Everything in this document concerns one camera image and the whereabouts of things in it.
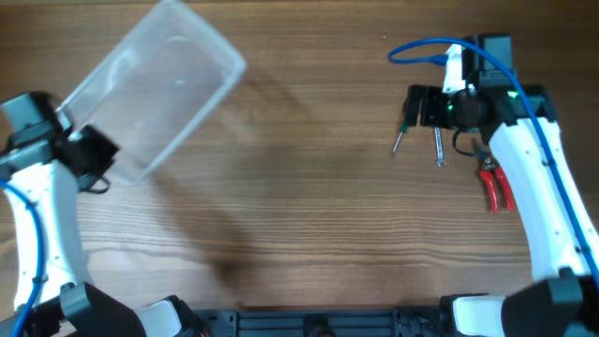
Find green handled screwdriver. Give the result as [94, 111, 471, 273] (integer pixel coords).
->
[391, 122, 407, 155]

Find clear plastic container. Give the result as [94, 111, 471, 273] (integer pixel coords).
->
[60, 1, 246, 182]

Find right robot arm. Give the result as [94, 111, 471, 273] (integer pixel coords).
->
[402, 34, 598, 336]

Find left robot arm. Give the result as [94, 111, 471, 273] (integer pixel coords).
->
[1, 92, 211, 336]

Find silver socket wrench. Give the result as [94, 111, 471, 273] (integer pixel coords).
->
[434, 127, 446, 168]

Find blue right camera cable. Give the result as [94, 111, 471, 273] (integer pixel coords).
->
[387, 37, 599, 286]

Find blue camera cable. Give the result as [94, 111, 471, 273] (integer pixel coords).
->
[387, 37, 599, 286]
[0, 177, 48, 337]

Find red handled snips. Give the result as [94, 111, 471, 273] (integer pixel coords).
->
[473, 140, 516, 213]

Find blue left camera cable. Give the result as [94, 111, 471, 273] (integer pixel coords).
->
[0, 177, 48, 337]

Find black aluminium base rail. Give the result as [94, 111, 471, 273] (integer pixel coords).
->
[196, 306, 460, 337]

